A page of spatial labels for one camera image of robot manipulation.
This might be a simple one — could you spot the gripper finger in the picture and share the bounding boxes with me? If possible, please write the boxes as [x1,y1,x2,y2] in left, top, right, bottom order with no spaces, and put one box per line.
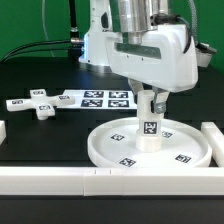
[153,87,169,114]
[128,78,144,102]

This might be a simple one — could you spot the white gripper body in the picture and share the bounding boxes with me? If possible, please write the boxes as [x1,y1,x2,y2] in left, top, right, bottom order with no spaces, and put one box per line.
[106,25,198,92]

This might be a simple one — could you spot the white round table top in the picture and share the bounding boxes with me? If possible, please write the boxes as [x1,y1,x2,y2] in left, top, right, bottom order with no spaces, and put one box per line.
[87,117,212,169]

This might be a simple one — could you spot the white cross-shaped table base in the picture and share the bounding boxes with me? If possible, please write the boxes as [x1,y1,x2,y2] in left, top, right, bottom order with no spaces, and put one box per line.
[6,89,75,120]

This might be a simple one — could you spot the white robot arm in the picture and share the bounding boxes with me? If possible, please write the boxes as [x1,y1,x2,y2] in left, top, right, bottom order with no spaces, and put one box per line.
[79,0,198,114]

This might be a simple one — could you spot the white marker tag sheet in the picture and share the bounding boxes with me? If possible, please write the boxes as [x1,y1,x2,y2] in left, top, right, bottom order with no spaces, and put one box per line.
[64,90,137,109]

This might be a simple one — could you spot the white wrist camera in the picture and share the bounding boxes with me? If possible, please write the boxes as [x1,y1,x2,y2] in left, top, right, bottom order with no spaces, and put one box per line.
[196,42,217,67]

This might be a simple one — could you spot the white right rail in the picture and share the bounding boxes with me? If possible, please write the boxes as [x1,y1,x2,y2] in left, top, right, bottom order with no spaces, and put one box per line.
[201,122,224,168]

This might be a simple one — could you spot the white rail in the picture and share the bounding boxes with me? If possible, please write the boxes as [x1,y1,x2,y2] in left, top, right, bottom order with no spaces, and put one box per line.
[0,120,6,145]
[0,167,224,196]
[201,122,224,168]

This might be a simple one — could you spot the black cable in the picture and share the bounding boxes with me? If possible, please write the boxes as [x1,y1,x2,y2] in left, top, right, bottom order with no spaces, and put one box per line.
[0,0,84,64]

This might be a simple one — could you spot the white front rail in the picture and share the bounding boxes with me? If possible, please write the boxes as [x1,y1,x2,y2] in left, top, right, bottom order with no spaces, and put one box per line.
[0,167,224,196]

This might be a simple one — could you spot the white left rail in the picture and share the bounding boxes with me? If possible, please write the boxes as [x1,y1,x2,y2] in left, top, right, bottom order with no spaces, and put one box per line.
[0,120,6,145]

